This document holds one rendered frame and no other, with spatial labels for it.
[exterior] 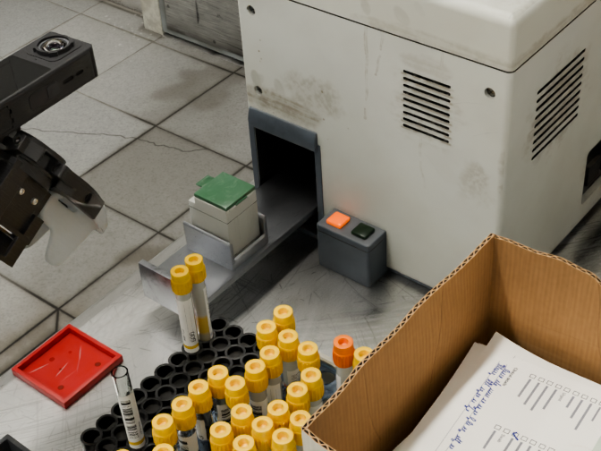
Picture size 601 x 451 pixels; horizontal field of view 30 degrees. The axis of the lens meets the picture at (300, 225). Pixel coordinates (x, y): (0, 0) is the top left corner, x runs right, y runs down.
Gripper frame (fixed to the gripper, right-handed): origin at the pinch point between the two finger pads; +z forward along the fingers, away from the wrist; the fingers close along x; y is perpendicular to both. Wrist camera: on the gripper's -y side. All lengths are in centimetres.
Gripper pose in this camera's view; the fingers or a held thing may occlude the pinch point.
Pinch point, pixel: (97, 214)
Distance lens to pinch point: 88.4
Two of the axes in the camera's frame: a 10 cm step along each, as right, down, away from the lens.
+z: 3.6, 4.1, 8.4
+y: -5.0, 8.4, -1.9
